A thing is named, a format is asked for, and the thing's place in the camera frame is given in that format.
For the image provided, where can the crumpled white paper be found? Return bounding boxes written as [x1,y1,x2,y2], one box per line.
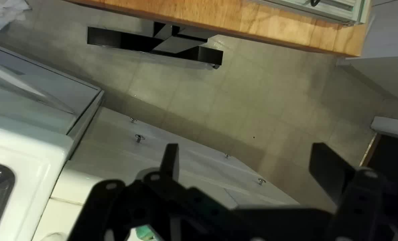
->
[0,0,32,33]

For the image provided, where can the wooden work table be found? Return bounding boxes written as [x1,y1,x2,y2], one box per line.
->
[69,0,370,58]

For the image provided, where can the white lower kitchen cabinet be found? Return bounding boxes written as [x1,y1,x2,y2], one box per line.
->
[338,0,398,102]

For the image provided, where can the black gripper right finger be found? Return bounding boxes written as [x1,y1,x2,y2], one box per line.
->
[309,141,398,241]

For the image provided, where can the white gas stove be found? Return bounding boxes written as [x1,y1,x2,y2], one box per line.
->
[0,39,106,241]

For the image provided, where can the aluminium frame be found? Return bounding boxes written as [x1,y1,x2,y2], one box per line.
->
[258,0,372,26]

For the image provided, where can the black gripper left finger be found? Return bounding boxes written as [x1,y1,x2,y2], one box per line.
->
[67,143,219,241]

